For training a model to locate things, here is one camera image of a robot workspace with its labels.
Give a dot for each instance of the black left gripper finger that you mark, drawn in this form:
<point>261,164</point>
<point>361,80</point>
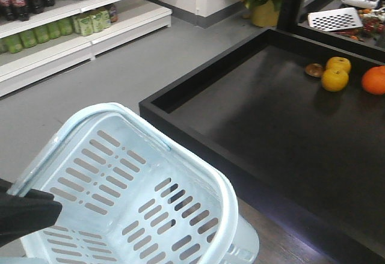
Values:
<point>21,216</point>

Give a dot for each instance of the light blue plastic basket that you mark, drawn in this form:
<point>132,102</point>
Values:
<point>130,194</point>

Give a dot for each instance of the white store shelf unit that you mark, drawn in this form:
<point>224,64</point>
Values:
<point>136,18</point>

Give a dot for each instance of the green packaged goods row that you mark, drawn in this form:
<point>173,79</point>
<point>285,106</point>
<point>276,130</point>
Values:
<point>84,24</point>

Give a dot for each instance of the wooden black-framed display stand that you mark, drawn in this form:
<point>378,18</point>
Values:
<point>308,159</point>

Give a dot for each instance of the brown mushroom-like fruit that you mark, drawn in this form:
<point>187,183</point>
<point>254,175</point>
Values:
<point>315,70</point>

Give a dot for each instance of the yellow pear-apple front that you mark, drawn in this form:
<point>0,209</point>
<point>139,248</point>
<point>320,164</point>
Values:
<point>334,80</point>

